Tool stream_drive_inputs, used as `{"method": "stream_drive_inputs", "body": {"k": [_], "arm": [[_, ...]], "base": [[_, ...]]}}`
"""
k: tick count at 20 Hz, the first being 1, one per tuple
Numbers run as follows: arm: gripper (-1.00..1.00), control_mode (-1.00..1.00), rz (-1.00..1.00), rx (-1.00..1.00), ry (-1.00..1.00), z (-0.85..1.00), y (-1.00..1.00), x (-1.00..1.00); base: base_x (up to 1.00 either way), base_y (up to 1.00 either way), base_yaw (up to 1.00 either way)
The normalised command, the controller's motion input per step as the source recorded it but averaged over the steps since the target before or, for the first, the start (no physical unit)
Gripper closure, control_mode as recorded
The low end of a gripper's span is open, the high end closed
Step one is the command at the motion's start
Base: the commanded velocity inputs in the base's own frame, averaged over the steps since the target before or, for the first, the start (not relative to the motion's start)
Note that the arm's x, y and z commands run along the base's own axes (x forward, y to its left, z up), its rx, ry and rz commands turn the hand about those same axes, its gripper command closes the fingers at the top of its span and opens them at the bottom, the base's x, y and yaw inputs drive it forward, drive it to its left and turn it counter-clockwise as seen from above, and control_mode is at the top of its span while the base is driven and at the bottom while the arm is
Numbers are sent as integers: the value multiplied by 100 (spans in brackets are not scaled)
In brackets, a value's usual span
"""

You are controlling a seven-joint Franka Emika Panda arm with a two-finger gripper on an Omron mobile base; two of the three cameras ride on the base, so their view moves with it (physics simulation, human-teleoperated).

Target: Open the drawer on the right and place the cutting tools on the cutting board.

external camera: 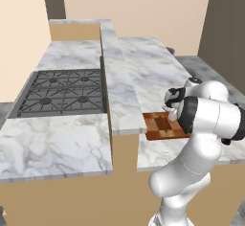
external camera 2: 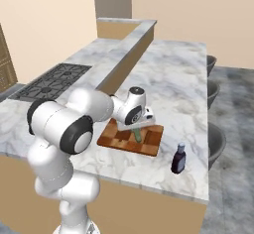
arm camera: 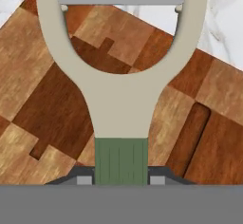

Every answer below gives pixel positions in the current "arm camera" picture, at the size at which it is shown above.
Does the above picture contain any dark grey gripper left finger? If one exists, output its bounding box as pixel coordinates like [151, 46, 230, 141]
[46, 166, 96, 186]

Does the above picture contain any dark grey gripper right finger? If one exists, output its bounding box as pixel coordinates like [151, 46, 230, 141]
[147, 166, 196, 186]

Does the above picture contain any beige peeler with green handle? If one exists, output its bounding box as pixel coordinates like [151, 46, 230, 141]
[33, 0, 210, 186]

